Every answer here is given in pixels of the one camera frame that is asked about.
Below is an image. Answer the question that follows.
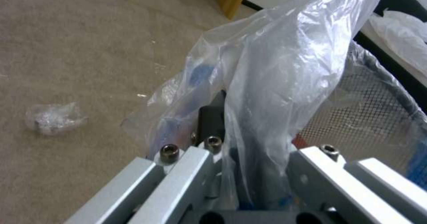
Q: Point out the white crumpled plastic bag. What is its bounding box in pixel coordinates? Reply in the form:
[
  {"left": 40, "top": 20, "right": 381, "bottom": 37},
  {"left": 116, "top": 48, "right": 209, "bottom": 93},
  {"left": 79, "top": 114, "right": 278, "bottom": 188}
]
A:
[{"left": 366, "top": 8, "right": 427, "bottom": 72}]

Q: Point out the crumpled clear plastic wrapper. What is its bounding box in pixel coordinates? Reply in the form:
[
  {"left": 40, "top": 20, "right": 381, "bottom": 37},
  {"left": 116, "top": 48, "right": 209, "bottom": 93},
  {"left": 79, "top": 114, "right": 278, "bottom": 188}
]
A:
[{"left": 25, "top": 101, "right": 89, "bottom": 136}]

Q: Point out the grey mesh trash bin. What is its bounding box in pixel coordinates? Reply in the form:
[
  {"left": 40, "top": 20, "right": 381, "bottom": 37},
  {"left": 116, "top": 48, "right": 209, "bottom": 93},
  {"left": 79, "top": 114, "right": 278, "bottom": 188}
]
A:
[{"left": 293, "top": 40, "right": 427, "bottom": 182}]

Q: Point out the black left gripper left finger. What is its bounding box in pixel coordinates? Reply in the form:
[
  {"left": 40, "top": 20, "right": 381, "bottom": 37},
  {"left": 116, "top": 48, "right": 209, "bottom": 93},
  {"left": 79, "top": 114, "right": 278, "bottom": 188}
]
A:
[{"left": 62, "top": 90, "right": 231, "bottom": 224}]

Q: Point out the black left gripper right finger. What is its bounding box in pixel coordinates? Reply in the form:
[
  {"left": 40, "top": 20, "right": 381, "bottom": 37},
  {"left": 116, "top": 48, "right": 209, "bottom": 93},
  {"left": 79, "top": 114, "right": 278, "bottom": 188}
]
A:
[{"left": 286, "top": 136, "right": 427, "bottom": 224}]

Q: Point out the clear plastic bin liner bag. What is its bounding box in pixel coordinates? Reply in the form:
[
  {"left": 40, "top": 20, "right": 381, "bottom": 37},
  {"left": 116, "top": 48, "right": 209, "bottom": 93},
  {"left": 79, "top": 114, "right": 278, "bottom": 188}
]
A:
[{"left": 121, "top": 0, "right": 391, "bottom": 209}]

